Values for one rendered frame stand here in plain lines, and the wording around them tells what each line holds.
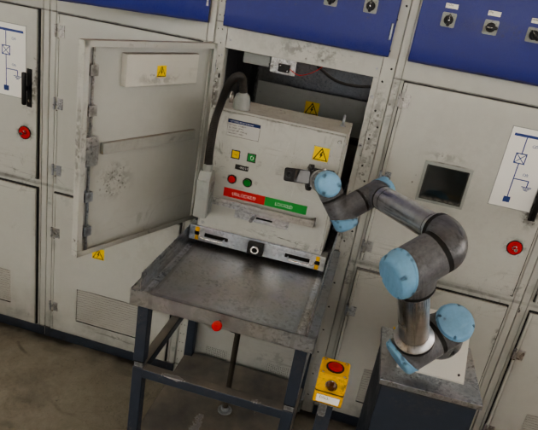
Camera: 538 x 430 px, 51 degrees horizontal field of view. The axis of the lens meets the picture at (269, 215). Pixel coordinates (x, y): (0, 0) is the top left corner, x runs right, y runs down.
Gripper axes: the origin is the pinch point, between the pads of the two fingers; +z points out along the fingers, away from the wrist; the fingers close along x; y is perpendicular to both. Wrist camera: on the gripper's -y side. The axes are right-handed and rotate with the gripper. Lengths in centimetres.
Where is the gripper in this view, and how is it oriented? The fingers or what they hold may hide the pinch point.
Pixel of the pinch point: (306, 175)
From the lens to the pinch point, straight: 201.8
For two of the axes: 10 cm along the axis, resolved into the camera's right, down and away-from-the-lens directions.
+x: 1.5, -9.8, -1.2
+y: 9.9, 1.4, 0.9
